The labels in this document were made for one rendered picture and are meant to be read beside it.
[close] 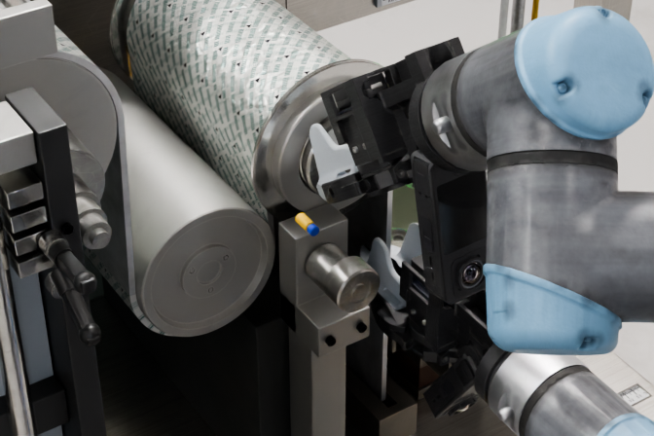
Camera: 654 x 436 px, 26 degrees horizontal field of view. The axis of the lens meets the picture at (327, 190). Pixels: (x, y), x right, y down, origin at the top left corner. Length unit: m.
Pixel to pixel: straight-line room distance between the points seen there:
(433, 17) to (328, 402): 2.76
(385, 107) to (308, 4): 0.53
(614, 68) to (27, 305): 0.39
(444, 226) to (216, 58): 0.29
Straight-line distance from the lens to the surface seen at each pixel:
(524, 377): 1.09
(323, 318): 1.13
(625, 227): 0.80
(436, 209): 0.94
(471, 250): 0.98
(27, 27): 0.91
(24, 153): 0.82
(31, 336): 0.94
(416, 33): 3.83
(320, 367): 1.19
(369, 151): 0.97
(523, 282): 0.79
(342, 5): 1.51
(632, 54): 0.81
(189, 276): 1.11
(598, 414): 1.06
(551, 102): 0.79
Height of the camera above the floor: 1.88
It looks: 36 degrees down
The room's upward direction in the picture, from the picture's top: straight up
